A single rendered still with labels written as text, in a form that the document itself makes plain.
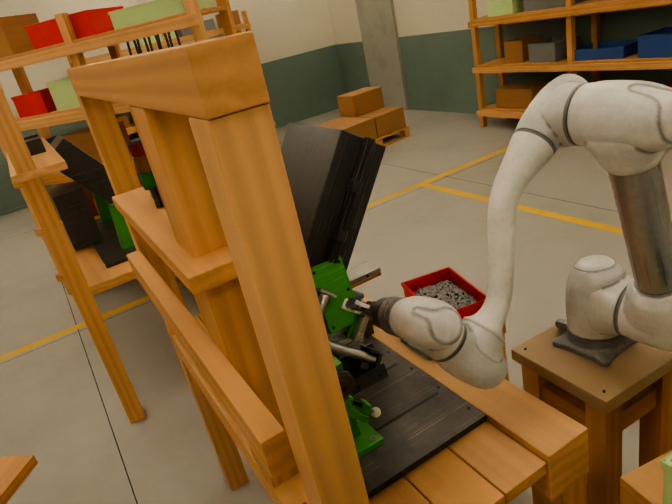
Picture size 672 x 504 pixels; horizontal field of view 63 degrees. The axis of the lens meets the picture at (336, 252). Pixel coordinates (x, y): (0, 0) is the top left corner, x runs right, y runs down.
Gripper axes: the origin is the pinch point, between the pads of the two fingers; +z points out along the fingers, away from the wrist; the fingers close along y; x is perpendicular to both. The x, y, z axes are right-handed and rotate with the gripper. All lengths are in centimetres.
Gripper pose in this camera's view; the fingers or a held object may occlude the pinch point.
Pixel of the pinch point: (352, 305)
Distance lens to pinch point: 144.9
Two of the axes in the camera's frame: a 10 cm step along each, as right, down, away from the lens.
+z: -4.3, -0.1, 9.0
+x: -3.7, 9.2, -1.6
